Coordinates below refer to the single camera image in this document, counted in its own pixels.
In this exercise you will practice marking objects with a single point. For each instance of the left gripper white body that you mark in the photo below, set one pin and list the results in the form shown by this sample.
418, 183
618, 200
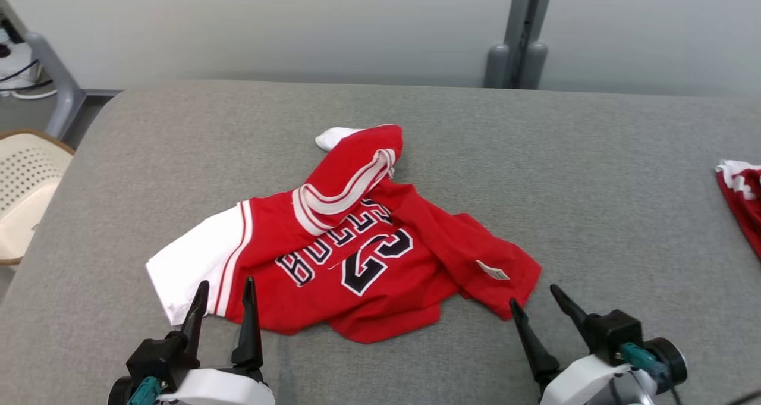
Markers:
226, 390

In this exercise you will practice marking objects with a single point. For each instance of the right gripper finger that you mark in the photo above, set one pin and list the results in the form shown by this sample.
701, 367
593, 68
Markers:
574, 316
535, 351

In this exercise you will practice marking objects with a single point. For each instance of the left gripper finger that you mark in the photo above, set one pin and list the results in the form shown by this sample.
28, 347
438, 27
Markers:
195, 322
248, 339

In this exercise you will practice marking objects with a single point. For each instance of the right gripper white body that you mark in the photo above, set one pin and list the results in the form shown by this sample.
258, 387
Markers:
594, 387

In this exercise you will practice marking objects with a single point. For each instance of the red basketball jersey white sleeves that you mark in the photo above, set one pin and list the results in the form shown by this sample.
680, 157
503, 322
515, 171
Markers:
267, 226

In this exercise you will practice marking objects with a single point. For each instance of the red shorts white stripe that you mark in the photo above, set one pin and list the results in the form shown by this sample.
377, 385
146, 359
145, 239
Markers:
749, 209

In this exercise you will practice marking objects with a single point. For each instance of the cream perforated laundry basket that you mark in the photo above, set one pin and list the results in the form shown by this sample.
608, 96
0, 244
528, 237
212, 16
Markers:
30, 179

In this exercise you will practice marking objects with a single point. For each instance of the white power strip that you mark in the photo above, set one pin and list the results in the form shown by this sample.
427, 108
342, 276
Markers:
18, 75

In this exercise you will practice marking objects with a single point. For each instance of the black power plug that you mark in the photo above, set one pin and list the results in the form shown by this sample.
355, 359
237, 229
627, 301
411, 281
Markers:
5, 50

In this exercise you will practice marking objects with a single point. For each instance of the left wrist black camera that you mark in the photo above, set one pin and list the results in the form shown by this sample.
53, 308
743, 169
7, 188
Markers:
157, 357

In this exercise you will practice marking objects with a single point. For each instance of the grey tubular frame leg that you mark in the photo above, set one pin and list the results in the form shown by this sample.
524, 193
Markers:
59, 90

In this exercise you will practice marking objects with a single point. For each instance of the grey partition post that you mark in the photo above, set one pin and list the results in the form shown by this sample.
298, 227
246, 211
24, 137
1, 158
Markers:
523, 12

